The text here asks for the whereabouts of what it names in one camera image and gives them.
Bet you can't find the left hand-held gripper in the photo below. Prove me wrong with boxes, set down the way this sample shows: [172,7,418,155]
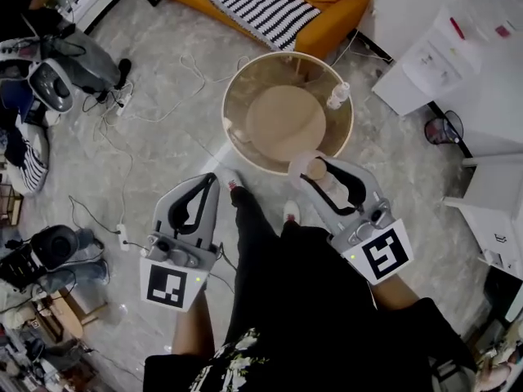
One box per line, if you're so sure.
[140,172,222,314]

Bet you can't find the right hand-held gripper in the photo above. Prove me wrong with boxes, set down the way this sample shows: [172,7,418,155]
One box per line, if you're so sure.
[299,155,414,286]

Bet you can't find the translucent plastic container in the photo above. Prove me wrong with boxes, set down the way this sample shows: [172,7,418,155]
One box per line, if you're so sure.
[287,150,349,208]

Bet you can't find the person's right forearm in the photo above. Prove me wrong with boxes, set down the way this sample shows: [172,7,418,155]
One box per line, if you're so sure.
[370,274,422,312]

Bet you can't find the person's left forearm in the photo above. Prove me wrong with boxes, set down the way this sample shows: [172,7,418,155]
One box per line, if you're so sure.
[170,288,217,358]

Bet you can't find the person's right white shoe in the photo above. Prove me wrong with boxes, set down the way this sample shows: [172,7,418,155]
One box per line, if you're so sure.
[282,200,302,226]

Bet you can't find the person's white shoe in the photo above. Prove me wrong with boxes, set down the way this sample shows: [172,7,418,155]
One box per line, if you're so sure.
[282,200,302,226]
[219,168,246,194]

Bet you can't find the person's left white shoe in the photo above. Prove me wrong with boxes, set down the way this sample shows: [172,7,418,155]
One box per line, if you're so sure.
[219,168,246,194]

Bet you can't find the white power strip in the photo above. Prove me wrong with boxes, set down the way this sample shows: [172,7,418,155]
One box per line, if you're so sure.
[115,223,132,253]
[115,91,134,118]

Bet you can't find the clear plastic bottle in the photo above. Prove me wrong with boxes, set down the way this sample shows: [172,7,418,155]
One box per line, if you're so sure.
[326,81,351,111]

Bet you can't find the person's black trousers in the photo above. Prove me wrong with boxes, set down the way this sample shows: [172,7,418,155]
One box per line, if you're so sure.
[223,185,479,392]

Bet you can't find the blue jeans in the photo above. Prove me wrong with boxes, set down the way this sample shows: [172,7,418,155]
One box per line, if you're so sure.
[39,227,111,296]

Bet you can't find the round glass table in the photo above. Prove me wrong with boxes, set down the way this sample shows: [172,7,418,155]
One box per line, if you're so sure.
[221,51,355,176]

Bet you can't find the black round device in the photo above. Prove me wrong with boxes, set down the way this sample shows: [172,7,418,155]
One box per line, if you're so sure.
[29,224,81,272]

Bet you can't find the white side table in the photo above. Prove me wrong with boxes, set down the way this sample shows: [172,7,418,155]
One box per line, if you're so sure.
[442,153,523,282]

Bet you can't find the white paper sheet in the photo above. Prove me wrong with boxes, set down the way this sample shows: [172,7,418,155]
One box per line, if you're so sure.
[401,29,465,98]

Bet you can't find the wooden board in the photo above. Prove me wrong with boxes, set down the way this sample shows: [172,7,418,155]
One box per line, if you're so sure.
[43,287,108,341]

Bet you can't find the striped cushion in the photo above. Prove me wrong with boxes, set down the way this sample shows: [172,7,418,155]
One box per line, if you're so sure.
[4,125,51,198]

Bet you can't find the person's floral black top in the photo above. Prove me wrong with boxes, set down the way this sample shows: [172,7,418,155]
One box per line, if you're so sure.
[142,327,271,392]

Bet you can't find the orange sofa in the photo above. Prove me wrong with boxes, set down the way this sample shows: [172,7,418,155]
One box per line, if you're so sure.
[138,0,373,61]

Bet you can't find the grey white round appliance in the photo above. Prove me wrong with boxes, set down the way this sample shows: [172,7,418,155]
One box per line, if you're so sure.
[27,58,75,115]

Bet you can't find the red pen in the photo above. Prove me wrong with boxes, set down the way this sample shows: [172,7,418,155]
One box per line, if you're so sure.
[449,16,467,41]

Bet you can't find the black white striped blanket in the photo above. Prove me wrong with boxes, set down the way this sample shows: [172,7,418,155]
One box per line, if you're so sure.
[151,0,322,52]

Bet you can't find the long white cable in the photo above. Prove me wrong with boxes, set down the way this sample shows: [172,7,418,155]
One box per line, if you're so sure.
[92,53,251,229]

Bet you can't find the black wire bin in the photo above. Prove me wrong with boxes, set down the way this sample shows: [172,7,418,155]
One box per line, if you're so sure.
[423,109,465,148]

